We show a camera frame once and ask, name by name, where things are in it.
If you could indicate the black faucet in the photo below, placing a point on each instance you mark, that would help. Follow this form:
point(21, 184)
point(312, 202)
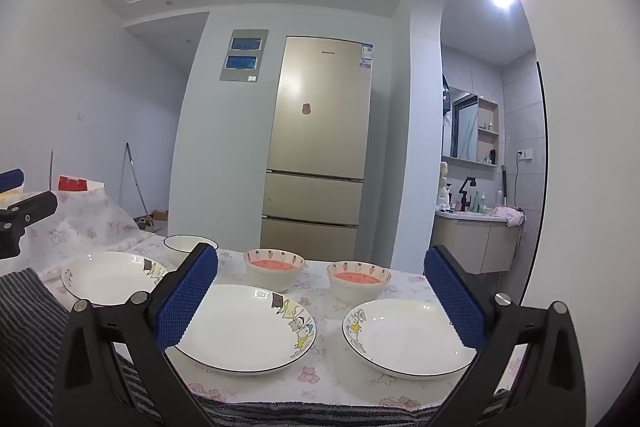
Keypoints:
point(467, 192)

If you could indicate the grey striped towel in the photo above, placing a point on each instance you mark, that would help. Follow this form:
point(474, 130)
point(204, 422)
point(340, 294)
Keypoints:
point(30, 332)

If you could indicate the red box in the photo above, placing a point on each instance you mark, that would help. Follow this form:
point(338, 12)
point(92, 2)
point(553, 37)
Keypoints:
point(72, 184)

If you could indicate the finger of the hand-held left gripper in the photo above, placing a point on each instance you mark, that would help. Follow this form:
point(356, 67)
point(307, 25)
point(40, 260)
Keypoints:
point(32, 207)
point(11, 179)

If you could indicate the refrigerator energy label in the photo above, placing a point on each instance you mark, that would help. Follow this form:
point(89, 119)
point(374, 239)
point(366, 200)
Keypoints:
point(367, 55)

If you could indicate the beige refrigerator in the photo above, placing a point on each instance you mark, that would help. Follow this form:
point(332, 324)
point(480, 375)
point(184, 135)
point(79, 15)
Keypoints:
point(320, 132)

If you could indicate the pink bear printed tablecloth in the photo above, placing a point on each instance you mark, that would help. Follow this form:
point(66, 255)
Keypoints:
point(320, 382)

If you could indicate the black framed sliding door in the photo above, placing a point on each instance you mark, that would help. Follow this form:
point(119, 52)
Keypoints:
point(542, 157)

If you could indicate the thin broom stick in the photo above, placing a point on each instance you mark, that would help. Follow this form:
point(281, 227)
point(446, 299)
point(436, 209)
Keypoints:
point(51, 169)

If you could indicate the toiletry bottles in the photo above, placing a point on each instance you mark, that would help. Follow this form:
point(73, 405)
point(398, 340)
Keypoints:
point(480, 203)

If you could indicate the refrigerator magnet sticker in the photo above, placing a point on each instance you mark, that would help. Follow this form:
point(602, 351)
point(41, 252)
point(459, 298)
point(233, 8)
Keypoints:
point(307, 108)

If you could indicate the pink strawberry bowl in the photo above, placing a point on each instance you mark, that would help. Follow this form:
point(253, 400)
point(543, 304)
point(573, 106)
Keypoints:
point(274, 268)
point(359, 279)

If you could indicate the white plate with duck print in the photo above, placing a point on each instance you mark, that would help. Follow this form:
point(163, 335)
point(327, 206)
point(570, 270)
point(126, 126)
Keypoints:
point(400, 337)

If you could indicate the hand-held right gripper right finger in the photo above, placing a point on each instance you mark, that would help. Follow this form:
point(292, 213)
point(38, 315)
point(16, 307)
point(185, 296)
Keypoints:
point(457, 302)

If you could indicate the plush toy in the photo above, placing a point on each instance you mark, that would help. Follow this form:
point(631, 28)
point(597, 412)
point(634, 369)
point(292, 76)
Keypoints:
point(444, 184)

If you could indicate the metal mop stick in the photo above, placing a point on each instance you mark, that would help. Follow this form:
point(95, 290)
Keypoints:
point(135, 179)

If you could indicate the bathroom mirror cabinet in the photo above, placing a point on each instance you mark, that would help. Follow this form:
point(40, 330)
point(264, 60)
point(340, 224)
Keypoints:
point(465, 122)

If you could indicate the beige vanity cabinet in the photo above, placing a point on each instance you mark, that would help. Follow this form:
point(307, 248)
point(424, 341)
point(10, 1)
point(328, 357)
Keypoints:
point(470, 242)

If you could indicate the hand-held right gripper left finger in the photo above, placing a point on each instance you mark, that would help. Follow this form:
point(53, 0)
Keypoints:
point(187, 302)

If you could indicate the bathroom wall socket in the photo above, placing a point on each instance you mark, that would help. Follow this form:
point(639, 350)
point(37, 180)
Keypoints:
point(524, 154)

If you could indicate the slippers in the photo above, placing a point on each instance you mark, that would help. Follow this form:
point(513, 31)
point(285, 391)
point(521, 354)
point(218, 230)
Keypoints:
point(145, 223)

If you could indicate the large white plate animal print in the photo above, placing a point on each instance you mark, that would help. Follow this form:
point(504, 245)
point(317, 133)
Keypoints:
point(240, 327)

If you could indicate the pink towel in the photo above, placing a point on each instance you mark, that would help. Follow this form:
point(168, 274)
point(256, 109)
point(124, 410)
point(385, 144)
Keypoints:
point(510, 216)

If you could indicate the white plate with cat print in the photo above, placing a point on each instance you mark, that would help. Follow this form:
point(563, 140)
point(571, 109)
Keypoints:
point(105, 277)

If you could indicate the grey electrical panel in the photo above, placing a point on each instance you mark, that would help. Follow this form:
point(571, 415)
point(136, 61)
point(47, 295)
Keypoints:
point(243, 55)

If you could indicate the white bowl with black rim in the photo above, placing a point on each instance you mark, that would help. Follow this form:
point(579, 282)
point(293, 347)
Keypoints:
point(181, 243)

